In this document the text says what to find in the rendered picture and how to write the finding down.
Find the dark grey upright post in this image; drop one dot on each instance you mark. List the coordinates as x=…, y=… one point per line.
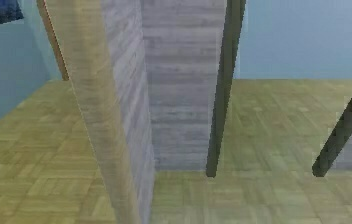
x=344, y=130
x=224, y=93

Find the dark blue framed picture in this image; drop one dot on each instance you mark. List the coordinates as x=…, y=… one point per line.
x=0, y=10

